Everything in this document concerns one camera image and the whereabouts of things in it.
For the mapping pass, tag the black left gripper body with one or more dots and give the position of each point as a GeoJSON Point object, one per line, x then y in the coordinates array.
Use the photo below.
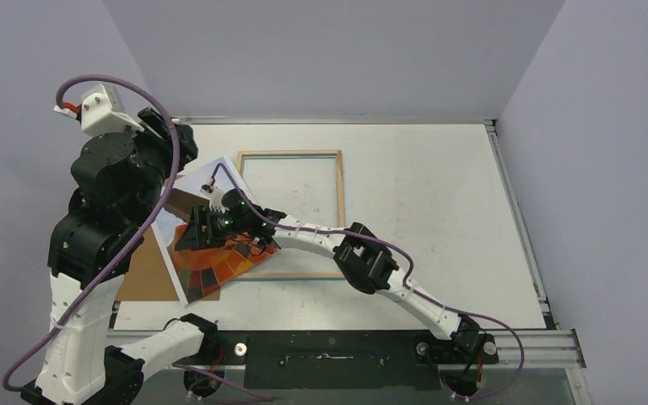
{"type": "Point", "coordinates": [154, 138]}

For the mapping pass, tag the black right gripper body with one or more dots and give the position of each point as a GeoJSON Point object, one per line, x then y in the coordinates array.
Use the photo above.
{"type": "Point", "coordinates": [208, 227]}

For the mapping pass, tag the hot air balloon photo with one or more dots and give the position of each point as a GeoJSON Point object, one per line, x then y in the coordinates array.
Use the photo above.
{"type": "Point", "coordinates": [238, 255]}

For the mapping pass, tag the blue wooden picture frame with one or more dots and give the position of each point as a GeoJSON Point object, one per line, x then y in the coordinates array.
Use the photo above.
{"type": "Point", "coordinates": [307, 184]}

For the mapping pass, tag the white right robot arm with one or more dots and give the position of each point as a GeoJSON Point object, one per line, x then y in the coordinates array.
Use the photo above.
{"type": "Point", "coordinates": [366, 262]}

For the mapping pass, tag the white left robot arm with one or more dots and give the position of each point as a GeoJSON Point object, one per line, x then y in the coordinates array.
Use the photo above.
{"type": "Point", "coordinates": [89, 255]}

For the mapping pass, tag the brown cardboard backing board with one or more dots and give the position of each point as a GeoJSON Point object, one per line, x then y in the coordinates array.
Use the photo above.
{"type": "Point", "coordinates": [160, 273]}

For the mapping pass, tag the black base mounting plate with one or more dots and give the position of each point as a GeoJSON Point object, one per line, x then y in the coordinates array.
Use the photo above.
{"type": "Point", "coordinates": [306, 371]}

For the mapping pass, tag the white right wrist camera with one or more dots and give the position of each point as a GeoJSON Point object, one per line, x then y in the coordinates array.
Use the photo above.
{"type": "Point", "coordinates": [214, 195]}

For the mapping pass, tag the aluminium front rail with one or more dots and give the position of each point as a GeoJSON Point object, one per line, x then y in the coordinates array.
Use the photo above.
{"type": "Point", "coordinates": [543, 349]}

